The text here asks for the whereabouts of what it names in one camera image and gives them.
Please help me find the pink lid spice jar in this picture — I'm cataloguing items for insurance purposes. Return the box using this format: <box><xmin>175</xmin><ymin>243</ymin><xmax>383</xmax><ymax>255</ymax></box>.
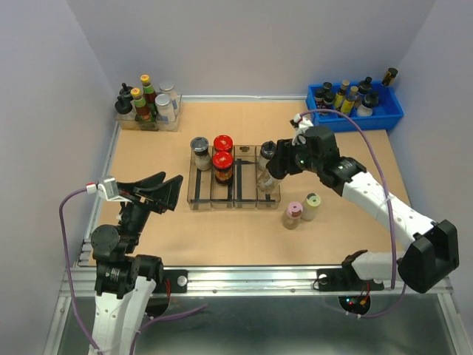
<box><xmin>282</xmin><ymin>201</ymin><xmax>303</xmax><ymax>230</ymax></box>

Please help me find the silver lid jar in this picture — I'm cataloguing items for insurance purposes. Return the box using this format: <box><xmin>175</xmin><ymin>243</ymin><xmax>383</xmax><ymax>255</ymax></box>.
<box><xmin>154</xmin><ymin>94</ymin><xmax>177</xmax><ymax>124</ymax></box>
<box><xmin>159</xmin><ymin>81</ymin><xmax>180</xmax><ymax>110</ymax></box>

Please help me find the chili sauce bottle front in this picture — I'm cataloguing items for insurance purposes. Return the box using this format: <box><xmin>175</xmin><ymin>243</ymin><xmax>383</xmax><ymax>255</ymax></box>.
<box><xmin>130</xmin><ymin>87</ymin><xmax>154</xmax><ymax>122</ymax></box>

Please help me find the black cap spice jar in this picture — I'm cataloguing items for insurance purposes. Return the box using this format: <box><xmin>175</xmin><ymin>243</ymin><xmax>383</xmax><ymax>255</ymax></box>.
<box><xmin>257</xmin><ymin>141</ymin><xmax>276</xmax><ymax>171</ymax></box>

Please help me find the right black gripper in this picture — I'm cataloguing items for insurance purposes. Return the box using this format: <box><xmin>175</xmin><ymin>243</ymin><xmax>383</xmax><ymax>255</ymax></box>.
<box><xmin>266</xmin><ymin>135</ymin><xmax>322</xmax><ymax>175</ymax></box>

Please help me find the purple cable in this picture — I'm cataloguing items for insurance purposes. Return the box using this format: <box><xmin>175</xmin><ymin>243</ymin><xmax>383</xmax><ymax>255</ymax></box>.
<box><xmin>295</xmin><ymin>109</ymin><xmax>407</xmax><ymax>320</ymax></box>
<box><xmin>58</xmin><ymin>188</ymin><xmax>101</xmax><ymax>355</ymax></box>

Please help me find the blue plastic bin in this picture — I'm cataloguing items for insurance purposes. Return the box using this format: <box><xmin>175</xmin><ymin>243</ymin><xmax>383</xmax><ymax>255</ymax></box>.
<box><xmin>310</xmin><ymin>81</ymin><xmax>404</xmax><ymax>132</ymax></box>

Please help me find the red lid sauce jar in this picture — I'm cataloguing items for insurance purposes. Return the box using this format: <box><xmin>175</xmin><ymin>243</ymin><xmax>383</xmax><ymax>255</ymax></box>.
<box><xmin>212</xmin><ymin>151</ymin><xmax>234</xmax><ymax>185</ymax></box>
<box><xmin>213</xmin><ymin>135</ymin><xmax>234</xmax><ymax>154</ymax></box>

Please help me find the black knob bottle back left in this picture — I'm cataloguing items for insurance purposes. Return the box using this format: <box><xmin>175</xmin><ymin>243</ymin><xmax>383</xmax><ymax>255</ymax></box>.
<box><xmin>119</xmin><ymin>83</ymin><xmax>133</xmax><ymax>101</ymax></box>

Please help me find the chili sauce bottle back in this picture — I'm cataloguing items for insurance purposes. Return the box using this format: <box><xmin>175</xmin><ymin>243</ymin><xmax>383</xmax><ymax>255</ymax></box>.
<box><xmin>140</xmin><ymin>74</ymin><xmax>157</xmax><ymax>115</ymax></box>

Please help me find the white powder jar black lid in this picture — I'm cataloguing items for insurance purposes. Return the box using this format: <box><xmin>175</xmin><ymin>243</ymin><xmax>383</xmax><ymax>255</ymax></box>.
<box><xmin>190</xmin><ymin>137</ymin><xmax>212</xmax><ymax>171</ymax></box>

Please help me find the aluminium rail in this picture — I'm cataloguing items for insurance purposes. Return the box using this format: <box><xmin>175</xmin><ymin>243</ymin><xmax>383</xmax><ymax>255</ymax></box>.
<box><xmin>61</xmin><ymin>263</ymin><xmax>454</xmax><ymax>297</ymax></box>

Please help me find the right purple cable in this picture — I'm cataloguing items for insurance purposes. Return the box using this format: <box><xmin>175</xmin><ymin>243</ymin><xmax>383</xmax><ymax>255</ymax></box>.
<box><xmin>295</xmin><ymin>109</ymin><xmax>407</xmax><ymax>320</ymax></box>

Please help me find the red lid sauce jar back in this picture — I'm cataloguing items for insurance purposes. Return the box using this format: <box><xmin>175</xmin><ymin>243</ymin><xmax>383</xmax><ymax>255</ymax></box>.
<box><xmin>213</xmin><ymin>135</ymin><xmax>234</xmax><ymax>154</ymax></box>

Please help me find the yellow lid spice jar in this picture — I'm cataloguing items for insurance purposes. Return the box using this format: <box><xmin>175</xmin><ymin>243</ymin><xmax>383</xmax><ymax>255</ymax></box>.
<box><xmin>301</xmin><ymin>192</ymin><xmax>321</xmax><ymax>221</ymax></box>

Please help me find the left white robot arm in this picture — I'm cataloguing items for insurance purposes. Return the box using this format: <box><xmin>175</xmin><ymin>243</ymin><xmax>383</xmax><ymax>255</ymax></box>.
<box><xmin>86</xmin><ymin>172</ymin><xmax>183</xmax><ymax>354</ymax></box>

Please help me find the clear bin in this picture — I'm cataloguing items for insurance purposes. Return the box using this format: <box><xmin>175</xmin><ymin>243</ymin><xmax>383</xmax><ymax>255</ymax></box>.
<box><xmin>256</xmin><ymin>146</ymin><xmax>281</xmax><ymax>209</ymax></box>
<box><xmin>187</xmin><ymin>151</ymin><xmax>212</xmax><ymax>212</ymax></box>
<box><xmin>211</xmin><ymin>148</ymin><xmax>234</xmax><ymax>209</ymax></box>
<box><xmin>233</xmin><ymin>145</ymin><xmax>256</xmax><ymax>209</ymax></box>

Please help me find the chili sauce bottle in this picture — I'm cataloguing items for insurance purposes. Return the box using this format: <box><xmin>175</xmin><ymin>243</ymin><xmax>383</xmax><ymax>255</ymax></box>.
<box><xmin>130</xmin><ymin>87</ymin><xmax>154</xmax><ymax>122</ymax></box>
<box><xmin>140</xmin><ymin>74</ymin><xmax>157</xmax><ymax>115</ymax></box>

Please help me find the black knob bottle in bin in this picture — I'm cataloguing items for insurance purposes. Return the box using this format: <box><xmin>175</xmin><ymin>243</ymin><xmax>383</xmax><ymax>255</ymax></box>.
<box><xmin>355</xmin><ymin>76</ymin><xmax>379</xmax><ymax>117</ymax></box>

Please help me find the black knob bottle front left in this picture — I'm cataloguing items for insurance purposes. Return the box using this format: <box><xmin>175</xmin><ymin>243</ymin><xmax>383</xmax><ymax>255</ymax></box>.
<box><xmin>115</xmin><ymin>96</ymin><xmax>135</xmax><ymax>121</ymax></box>

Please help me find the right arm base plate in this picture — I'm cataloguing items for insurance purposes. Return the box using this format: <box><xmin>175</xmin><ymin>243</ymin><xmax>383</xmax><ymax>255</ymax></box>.
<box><xmin>312</xmin><ymin>267</ymin><xmax>384</xmax><ymax>292</ymax></box>

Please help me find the silver lid jar front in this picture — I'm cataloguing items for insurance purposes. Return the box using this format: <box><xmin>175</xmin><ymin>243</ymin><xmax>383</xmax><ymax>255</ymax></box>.
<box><xmin>154</xmin><ymin>94</ymin><xmax>177</xmax><ymax>124</ymax></box>

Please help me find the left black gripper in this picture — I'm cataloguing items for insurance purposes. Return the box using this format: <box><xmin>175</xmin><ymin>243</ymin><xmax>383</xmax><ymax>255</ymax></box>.
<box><xmin>117</xmin><ymin>170</ymin><xmax>183</xmax><ymax>250</ymax></box>

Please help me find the black knob lid bottle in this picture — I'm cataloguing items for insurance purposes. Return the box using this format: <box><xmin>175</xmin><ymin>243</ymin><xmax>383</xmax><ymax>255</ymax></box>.
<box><xmin>256</xmin><ymin>170</ymin><xmax>282</xmax><ymax>195</ymax></box>

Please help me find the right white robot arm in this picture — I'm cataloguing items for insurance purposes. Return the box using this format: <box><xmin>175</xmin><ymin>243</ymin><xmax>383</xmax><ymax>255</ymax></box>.
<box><xmin>262</xmin><ymin>126</ymin><xmax>460</xmax><ymax>294</ymax></box>

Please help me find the clear corner storage box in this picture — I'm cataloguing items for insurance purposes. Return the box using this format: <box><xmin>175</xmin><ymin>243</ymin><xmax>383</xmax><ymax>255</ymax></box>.
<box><xmin>116</xmin><ymin>100</ymin><xmax>180</xmax><ymax>132</ymax></box>

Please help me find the dark bottle behind blue bin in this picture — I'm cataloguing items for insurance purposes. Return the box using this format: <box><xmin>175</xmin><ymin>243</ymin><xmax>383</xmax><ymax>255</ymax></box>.
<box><xmin>381</xmin><ymin>67</ymin><xmax>398</xmax><ymax>87</ymax></box>

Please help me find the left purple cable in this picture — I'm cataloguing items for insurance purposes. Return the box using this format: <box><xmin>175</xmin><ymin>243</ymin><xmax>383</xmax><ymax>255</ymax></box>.
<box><xmin>58</xmin><ymin>188</ymin><xmax>101</xmax><ymax>355</ymax></box>

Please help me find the silver lid jar back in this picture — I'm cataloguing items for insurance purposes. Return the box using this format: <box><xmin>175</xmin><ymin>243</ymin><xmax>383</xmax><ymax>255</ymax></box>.
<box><xmin>159</xmin><ymin>81</ymin><xmax>180</xmax><ymax>110</ymax></box>

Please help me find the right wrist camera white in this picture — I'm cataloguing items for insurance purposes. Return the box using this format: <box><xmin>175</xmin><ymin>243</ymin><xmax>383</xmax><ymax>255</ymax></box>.
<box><xmin>290</xmin><ymin>114</ymin><xmax>313</xmax><ymax>146</ymax></box>

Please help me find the red lid sauce jar front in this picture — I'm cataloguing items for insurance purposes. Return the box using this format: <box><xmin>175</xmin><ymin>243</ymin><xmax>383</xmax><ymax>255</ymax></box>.
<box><xmin>212</xmin><ymin>151</ymin><xmax>234</xmax><ymax>185</ymax></box>

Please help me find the yellow label bottle in bin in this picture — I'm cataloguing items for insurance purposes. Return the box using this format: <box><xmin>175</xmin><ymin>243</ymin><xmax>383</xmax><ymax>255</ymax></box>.
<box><xmin>333</xmin><ymin>80</ymin><xmax>359</xmax><ymax>115</ymax></box>

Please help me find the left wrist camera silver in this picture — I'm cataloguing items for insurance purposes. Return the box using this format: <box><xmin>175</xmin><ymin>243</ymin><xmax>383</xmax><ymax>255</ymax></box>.
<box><xmin>86</xmin><ymin>176</ymin><xmax>123</xmax><ymax>202</ymax></box>

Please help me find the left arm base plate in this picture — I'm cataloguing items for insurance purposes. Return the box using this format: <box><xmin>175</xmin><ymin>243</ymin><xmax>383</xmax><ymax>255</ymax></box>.
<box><xmin>153</xmin><ymin>268</ymin><xmax>188</xmax><ymax>294</ymax></box>

